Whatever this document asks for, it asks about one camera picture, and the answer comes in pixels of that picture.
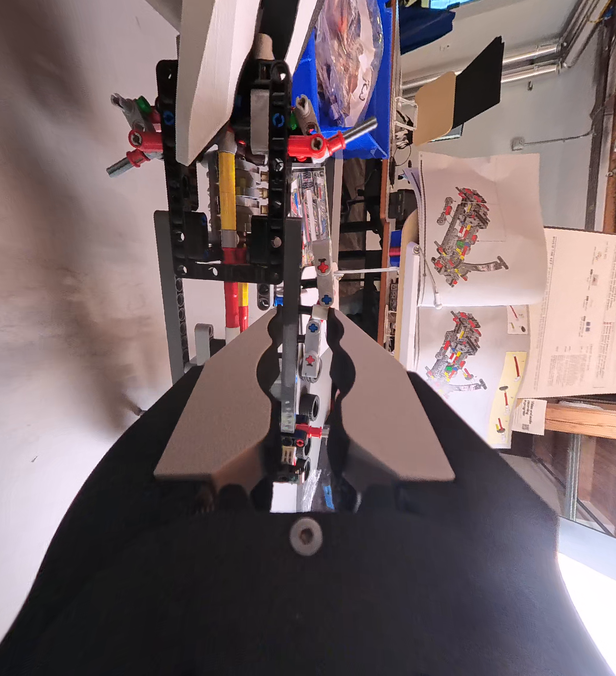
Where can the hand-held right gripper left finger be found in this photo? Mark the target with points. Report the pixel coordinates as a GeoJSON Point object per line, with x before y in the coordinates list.
{"type": "Point", "coordinates": [218, 417]}

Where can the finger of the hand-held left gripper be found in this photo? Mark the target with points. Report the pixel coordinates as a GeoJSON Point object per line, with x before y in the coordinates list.
{"type": "Point", "coordinates": [305, 21]}
{"type": "Point", "coordinates": [207, 68]}

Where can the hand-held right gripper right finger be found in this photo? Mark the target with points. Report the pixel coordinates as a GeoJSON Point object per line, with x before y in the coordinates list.
{"type": "Point", "coordinates": [392, 422]}

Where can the lego car chassis assembly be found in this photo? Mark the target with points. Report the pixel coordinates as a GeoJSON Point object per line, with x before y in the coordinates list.
{"type": "Point", "coordinates": [279, 185]}

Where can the plastic bag of lego parts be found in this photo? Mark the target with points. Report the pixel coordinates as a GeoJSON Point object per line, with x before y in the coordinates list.
{"type": "Point", "coordinates": [350, 63]}

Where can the lego instruction booklet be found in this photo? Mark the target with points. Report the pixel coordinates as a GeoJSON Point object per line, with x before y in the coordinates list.
{"type": "Point", "coordinates": [503, 200]}

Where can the blue plastic bin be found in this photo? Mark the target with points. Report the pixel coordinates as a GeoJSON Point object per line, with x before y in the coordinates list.
{"type": "Point", "coordinates": [303, 90]}

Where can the dark blue container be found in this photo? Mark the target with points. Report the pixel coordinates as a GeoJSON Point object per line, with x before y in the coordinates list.
{"type": "Point", "coordinates": [426, 26]}

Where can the small white paper note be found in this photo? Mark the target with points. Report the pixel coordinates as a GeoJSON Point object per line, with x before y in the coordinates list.
{"type": "Point", "coordinates": [529, 417]}

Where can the colourful sticker sheet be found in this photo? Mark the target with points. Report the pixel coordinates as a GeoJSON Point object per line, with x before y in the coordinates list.
{"type": "Point", "coordinates": [310, 211]}

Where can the tan and black panel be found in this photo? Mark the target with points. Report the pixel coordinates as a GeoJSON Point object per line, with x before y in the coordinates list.
{"type": "Point", "coordinates": [477, 79]}

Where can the wooden beam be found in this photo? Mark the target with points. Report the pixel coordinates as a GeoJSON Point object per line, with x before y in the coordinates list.
{"type": "Point", "coordinates": [593, 422]}

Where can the printed white paper sheet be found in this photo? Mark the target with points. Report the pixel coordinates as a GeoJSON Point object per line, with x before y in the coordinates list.
{"type": "Point", "coordinates": [577, 317]}

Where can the metal ceiling pipe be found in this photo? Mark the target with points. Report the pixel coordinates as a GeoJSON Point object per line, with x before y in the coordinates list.
{"type": "Point", "coordinates": [529, 54]}
{"type": "Point", "coordinates": [529, 72]}

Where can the studio light panel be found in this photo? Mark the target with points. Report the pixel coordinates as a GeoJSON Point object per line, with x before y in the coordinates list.
{"type": "Point", "coordinates": [614, 623]}

